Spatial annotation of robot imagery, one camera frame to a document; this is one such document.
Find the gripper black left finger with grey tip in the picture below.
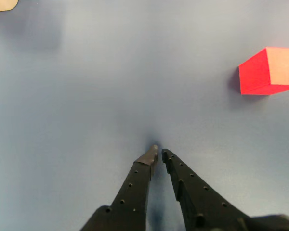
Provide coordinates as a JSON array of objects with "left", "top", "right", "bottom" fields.
[{"left": 79, "top": 144, "right": 159, "bottom": 231}]

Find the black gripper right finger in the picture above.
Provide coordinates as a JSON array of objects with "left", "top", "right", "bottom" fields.
[{"left": 161, "top": 148, "right": 255, "bottom": 231}]

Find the red cube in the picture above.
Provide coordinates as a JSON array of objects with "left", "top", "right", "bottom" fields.
[{"left": 238, "top": 47, "right": 289, "bottom": 96}]

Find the beige metal box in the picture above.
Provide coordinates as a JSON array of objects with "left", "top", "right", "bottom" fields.
[{"left": 0, "top": 0, "right": 19, "bottom": 13}]

